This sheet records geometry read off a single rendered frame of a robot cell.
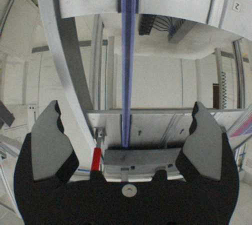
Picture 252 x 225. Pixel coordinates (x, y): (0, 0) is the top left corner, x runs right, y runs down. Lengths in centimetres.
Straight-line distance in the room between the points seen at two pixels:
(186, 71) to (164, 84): 45
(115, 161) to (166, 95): 175
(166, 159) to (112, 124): 19
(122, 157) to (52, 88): 201
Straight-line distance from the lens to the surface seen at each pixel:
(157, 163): 39
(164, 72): 207
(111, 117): 27
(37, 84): 247
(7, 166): 119
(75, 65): 21
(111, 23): 60
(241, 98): 78
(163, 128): 32
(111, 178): 50
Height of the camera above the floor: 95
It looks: level
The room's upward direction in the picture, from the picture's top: 179 degrees counter-clockwise
